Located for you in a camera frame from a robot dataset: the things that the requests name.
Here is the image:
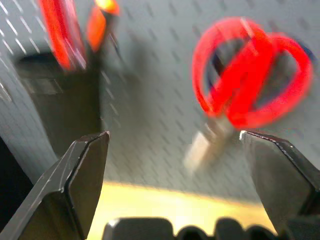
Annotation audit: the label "black plastic cup holder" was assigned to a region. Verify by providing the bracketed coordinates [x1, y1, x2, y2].
[16, 51, 106, 161]

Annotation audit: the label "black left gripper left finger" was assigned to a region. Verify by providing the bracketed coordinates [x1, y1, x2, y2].
[0, 130, 111, 240]

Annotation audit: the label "grey pegboard wall panel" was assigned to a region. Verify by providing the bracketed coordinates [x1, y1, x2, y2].
[0, 0, 320, 202]

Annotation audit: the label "red handled screwdriver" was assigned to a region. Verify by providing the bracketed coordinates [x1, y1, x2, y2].
[37, 0, 89, 73]

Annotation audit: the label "orange black handled screwdriver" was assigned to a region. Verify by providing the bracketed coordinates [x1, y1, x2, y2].
[86, 0, 125, 66]

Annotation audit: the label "red handled scissors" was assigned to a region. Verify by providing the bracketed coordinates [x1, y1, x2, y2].
[183, 16, 315, 175]

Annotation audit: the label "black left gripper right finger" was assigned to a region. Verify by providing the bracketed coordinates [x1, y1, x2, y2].
[239, 129, 320, 236]

